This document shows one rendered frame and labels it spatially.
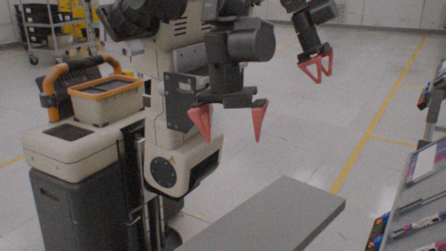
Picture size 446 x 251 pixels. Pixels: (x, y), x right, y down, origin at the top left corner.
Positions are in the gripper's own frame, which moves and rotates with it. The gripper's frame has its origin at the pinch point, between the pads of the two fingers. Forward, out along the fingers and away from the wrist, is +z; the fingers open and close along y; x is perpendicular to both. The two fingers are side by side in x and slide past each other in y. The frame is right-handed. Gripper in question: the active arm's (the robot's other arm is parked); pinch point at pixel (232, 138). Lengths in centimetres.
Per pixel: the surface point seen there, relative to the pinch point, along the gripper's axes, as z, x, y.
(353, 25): 35, 902, 42
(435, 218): 24.1, 15.4, 37.5
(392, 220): 29.4, 22.9, 30.2
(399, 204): 30, 32, 33
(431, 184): 26, 36, 41
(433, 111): 35, 134, 60
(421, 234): 27.0, 13.5, 34.7
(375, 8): 2, 890, 90
